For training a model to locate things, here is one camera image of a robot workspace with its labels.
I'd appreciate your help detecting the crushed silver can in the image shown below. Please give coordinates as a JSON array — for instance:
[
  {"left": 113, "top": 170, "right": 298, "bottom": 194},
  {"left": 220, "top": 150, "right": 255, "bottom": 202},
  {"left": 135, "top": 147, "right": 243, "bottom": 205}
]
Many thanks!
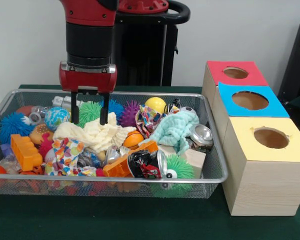
[{"left": 188, "top": 124, "right": 215, "bottom": 152}]

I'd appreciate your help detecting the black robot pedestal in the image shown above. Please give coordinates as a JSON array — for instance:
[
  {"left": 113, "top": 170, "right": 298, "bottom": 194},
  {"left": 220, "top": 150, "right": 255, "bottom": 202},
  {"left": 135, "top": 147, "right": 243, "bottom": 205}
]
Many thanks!
[{"left": 114, "top": 0, "right": 191, "bottom": 87}]

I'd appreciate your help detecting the green fuzzy ball with eyes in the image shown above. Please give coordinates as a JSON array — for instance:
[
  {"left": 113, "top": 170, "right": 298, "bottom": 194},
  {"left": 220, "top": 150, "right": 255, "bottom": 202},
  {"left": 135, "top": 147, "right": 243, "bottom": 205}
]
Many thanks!
[{"left": 164, "top": 154, "right": 195, "bottom": 180}]

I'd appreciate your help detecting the orange toy brick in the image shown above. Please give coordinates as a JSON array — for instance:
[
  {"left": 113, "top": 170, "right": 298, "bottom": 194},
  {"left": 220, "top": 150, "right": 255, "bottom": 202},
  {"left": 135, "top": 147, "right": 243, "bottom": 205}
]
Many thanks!
[
  {"left": 10, "top": 134, "right": 43, "bottom": 172},
  {"left": 102, "top": 140, "right": 160, "bottom": 178}
]

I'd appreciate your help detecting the shallow mesh bin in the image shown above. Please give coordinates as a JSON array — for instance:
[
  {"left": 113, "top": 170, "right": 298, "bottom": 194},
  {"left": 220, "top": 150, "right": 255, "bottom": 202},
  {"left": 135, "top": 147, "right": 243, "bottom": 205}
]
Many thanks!
[{"left": 0, "top": 88, "right": 229, "bottom": 200}]

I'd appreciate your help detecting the yellow ball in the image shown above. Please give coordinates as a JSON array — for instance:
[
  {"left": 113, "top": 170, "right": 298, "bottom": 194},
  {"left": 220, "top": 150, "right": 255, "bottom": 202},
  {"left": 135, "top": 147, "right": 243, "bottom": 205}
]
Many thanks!
[{"left": 144, "top": 96, "right": 168, "bottom": 115}]

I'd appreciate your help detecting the crushed black red can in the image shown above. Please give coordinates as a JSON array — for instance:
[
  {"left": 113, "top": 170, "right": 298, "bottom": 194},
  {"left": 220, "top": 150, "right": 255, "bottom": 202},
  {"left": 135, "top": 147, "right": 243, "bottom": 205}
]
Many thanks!
[{"left": 127, "top": 149, "right": 169, "bottom": 180}]

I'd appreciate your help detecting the mint green waffle cloth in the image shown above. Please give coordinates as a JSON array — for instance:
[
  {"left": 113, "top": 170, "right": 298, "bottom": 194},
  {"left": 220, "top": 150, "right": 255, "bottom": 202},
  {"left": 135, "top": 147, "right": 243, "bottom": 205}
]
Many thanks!
[{"left": 139, "top": 110, "right": 200, "bottom": 156}]

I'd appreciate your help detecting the wooden box with three holes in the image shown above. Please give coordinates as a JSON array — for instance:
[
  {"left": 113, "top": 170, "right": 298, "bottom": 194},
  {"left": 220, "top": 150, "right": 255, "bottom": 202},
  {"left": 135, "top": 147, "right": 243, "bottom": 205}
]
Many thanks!
[{"left": 201, "top": 60, "right": 300, "bottom": 217}]

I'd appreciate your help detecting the blue globe ball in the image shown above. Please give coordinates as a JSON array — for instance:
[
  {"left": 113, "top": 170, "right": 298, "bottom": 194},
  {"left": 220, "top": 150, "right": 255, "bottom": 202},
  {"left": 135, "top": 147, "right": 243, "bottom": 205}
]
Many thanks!
[{"left": 44, "top": 106, "right": 72, "bottom": 132}]

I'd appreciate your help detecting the black upright panel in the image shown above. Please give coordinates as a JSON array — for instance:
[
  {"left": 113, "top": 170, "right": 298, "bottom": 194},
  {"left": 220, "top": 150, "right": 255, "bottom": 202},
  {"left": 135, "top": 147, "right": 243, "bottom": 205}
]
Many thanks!
[{"left": 277, "top": 16, "right": 300, "bottom": 106}]

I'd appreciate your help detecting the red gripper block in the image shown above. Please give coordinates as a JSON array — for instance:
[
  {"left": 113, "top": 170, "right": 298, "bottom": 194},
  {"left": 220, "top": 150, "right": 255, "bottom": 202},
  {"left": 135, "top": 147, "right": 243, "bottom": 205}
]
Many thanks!
[{"left": 59, "top": 65, "right": 118, "bottom": 126}]

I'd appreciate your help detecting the cream waffle cloth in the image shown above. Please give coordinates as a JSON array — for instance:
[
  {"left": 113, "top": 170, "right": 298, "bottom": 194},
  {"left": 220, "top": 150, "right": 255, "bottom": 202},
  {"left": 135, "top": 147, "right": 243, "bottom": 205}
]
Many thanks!
[{"left": 52, "top": 112, "right": 137, "bottom": 153}]

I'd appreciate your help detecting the colourful patterned cloth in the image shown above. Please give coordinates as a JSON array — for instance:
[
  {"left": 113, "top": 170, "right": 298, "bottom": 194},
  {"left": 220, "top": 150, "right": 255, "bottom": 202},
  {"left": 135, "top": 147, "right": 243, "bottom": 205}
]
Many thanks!
[
  {"left": 44, "top": 138, "right": 97, "bottom": 177},
  {"left": 135, "top": 103, "right": 181, "bottom": 138}
]

